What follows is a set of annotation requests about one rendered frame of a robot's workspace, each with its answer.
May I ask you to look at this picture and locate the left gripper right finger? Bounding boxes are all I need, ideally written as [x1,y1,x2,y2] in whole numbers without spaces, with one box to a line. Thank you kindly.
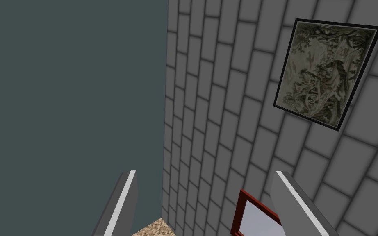
[269,170,340,236]

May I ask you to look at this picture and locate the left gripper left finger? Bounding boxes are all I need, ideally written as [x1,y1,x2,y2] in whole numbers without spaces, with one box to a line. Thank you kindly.
[92,170,139,236]

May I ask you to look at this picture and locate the red framed window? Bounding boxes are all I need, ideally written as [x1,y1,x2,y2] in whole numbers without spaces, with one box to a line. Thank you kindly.
[230,189,283,236]

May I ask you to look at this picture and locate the black framed landscape picture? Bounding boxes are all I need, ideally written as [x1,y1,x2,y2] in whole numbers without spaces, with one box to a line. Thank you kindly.
[273,18,378,132]

